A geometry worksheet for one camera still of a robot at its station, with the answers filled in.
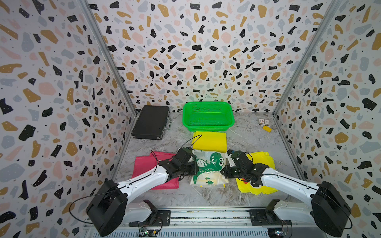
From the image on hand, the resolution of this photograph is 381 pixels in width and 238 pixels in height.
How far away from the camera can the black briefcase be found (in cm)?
105

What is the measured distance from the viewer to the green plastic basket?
1.15 m

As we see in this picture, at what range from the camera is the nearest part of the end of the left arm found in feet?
1.97

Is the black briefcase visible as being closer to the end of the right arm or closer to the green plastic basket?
the green plastic basket

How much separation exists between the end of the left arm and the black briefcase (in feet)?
1.30

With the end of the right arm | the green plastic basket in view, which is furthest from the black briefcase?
the end of the right arm

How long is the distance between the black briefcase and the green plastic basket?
0.15m
